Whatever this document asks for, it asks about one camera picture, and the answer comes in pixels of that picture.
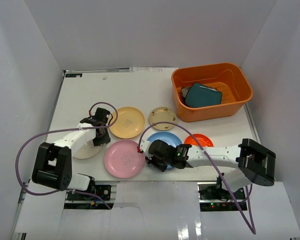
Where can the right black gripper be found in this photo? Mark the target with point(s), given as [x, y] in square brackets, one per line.
[151, 160]

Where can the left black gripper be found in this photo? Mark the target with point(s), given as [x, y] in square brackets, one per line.
[101, 138]

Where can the blue round plate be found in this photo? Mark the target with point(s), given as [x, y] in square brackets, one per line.
[165, 137]

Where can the cream round plate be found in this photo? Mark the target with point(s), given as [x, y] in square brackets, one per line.
[87, 151]

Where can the black floral square plate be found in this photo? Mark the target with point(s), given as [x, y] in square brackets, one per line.
[184, 91]

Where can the teal square plate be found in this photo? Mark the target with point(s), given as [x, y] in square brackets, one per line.
[200, 96]

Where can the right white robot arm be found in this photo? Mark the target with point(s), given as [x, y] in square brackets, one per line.
[250, 162]

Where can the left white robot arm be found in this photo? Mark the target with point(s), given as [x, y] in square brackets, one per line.
[53, 164]

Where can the orange plastic bin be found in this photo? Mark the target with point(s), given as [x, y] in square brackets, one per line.
[227, 78]

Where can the yellow round plate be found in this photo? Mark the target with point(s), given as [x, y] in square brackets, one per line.
[129, 124]

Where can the pink round plate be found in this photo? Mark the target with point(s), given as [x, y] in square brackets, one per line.
[122, 159]

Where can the small beige patterned plate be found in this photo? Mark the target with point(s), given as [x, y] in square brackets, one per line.
[162, 114]

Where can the small orange round plate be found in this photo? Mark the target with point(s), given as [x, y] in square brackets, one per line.
[202, 139]

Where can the black label sticker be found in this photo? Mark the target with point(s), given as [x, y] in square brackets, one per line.
[73, 75]

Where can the white paper sheet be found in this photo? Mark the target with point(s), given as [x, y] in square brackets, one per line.
[152, 69]

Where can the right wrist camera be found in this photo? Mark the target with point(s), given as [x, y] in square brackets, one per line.
[143, 147]

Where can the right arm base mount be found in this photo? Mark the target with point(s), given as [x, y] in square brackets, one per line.
[213, 198]

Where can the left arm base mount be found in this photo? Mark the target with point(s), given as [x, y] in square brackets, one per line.
[103, 191]

